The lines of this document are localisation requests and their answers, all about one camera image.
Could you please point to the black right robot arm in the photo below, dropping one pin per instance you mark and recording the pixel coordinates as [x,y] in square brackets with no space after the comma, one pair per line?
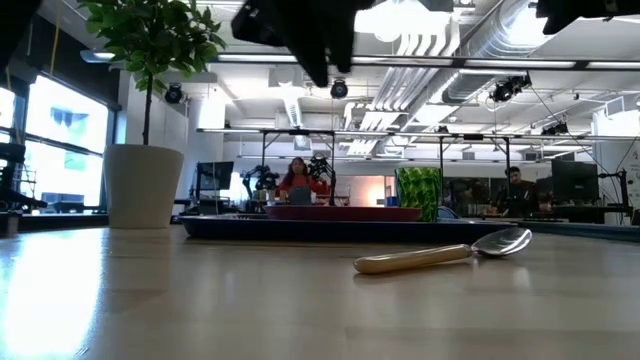
[575,10]

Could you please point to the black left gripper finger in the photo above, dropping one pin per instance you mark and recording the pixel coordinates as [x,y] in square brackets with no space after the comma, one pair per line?
[342,50]
[315,60]

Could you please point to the black overhead rig frame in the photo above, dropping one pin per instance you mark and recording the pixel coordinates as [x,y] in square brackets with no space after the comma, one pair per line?
[297,132]
[472,136]

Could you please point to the person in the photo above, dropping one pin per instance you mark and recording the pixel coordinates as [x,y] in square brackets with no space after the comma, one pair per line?
[520,195]
[300,192]

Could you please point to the black aluminium table frame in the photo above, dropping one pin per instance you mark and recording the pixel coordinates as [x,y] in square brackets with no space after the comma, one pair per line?
[60,222]

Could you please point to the green faceted plastic cup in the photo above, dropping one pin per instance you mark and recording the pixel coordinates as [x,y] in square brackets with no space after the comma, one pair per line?
[419,192]

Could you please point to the black ceiling camera cluster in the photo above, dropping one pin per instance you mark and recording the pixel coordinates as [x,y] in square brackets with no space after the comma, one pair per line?
[510,87]

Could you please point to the oval white lamp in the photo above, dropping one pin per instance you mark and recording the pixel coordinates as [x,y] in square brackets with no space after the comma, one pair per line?
[97,56]

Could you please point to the black computer monitor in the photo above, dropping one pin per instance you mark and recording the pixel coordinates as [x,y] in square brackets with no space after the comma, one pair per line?
[215,175]
[575,182]

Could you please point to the black equipment rack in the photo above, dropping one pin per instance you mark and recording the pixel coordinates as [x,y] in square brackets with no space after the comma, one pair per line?
[10,170]

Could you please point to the black round spotlight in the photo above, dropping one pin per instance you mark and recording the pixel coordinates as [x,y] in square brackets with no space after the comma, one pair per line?
[173,93]
[339,89]

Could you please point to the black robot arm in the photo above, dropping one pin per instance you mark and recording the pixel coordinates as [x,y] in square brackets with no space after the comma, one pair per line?
[320,167]
[260,178]

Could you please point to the pink plastic plate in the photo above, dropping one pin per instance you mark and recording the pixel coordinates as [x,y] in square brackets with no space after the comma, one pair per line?
[345,214]

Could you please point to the blue plastic tray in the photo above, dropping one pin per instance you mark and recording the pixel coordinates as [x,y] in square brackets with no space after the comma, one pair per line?
[300,231]

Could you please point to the green leafy plant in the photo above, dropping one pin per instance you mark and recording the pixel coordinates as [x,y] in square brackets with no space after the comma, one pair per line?
[150,35]

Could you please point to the long ceiling light strip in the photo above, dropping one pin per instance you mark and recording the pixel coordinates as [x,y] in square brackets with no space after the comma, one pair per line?
[612,64]
[520,64]
[400,60]
[260,58]

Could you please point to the white plant pot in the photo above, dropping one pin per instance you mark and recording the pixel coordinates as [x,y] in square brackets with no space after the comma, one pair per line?
[142,185]

